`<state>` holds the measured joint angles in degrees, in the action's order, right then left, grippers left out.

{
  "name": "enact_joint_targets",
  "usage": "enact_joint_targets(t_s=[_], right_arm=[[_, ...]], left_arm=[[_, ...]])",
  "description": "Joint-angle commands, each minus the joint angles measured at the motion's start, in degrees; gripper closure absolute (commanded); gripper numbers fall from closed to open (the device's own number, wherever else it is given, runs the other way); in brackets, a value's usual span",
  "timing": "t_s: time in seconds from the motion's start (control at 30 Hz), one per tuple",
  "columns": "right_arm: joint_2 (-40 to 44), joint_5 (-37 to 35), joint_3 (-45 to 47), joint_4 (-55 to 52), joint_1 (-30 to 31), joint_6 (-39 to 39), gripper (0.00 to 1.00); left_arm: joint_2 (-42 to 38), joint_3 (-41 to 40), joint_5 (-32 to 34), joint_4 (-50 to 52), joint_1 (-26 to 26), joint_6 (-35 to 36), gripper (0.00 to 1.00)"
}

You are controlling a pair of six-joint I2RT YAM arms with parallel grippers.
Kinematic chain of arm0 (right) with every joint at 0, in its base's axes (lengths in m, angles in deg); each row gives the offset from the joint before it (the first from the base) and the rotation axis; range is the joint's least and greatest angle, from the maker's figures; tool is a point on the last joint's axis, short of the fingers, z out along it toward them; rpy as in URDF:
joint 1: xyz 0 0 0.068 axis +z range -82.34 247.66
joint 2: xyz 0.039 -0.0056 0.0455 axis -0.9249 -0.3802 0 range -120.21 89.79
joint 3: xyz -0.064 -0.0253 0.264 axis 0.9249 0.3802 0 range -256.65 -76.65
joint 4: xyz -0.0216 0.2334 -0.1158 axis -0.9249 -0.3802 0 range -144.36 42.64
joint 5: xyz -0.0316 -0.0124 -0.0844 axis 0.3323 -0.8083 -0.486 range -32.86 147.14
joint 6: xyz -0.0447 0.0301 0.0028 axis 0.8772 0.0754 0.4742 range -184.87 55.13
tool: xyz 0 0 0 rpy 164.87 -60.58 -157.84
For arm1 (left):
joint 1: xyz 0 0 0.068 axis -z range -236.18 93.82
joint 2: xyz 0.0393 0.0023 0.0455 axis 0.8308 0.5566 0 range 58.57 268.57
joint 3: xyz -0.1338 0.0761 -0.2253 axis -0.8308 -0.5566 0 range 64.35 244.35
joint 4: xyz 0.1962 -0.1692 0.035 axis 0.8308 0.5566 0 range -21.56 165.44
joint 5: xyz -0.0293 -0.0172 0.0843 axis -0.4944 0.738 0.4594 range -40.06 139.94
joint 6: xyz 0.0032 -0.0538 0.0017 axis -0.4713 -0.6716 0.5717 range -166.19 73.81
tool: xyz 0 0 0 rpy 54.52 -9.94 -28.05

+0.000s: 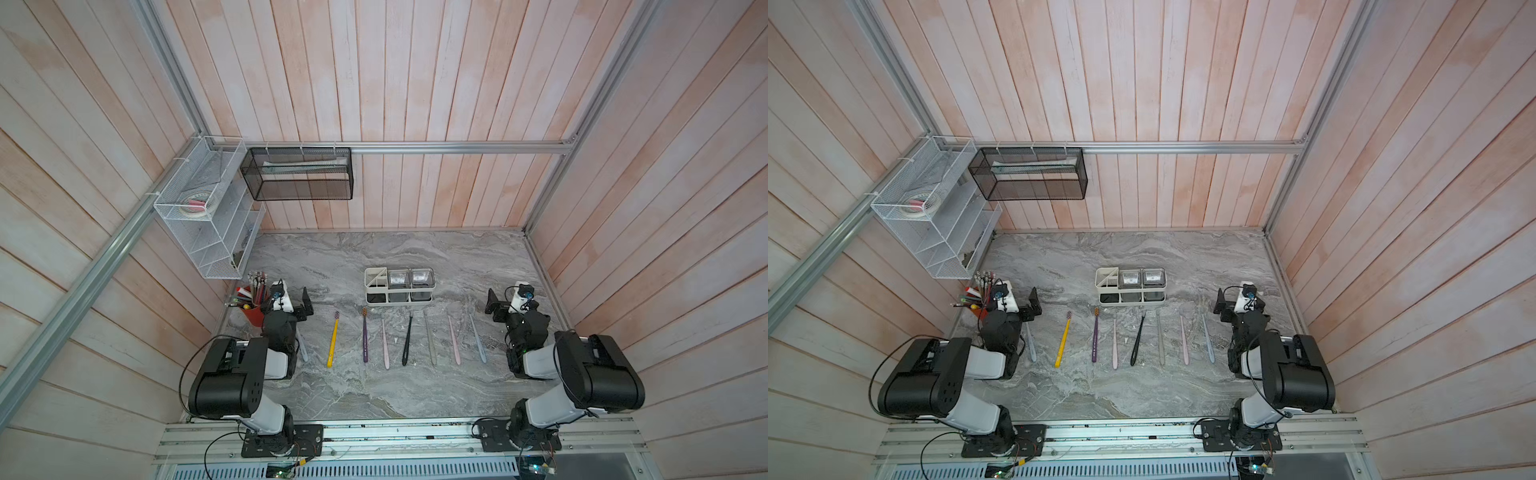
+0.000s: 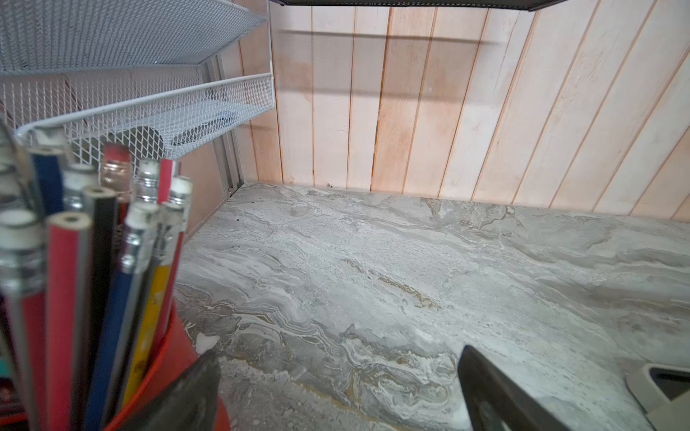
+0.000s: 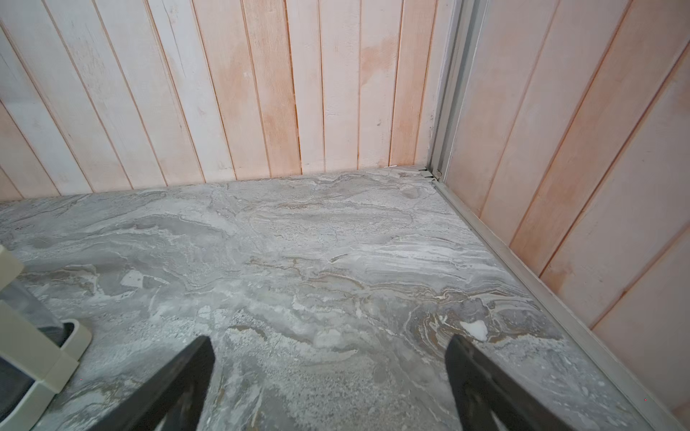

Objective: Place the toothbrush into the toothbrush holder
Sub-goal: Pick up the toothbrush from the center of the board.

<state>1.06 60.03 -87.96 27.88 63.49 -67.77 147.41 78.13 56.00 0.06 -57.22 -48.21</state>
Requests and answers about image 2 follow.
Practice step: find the red pencil cup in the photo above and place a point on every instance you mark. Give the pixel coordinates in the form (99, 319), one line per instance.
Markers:
(175, 356)

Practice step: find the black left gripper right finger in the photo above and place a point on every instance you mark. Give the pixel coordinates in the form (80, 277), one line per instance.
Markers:
(494, 401)

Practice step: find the white wire mesh shelf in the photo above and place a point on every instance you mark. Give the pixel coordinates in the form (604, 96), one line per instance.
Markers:
(132, 72)

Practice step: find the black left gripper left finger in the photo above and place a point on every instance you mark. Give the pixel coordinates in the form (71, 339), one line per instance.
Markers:
(188, 403)

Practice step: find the blue pencil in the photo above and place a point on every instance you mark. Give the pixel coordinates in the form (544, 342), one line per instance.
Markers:
(135, 253)

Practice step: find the black pencil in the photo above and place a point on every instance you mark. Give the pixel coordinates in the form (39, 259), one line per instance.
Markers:
(94, 262)

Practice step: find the red pencil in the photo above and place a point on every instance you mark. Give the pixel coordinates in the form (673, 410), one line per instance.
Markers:
(69, 236)

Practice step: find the yellow pencil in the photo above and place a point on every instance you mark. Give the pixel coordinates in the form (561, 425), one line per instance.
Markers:
(156, 278)

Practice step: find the black wire mesh basket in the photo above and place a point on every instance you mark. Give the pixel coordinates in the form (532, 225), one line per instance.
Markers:
(519, 5)

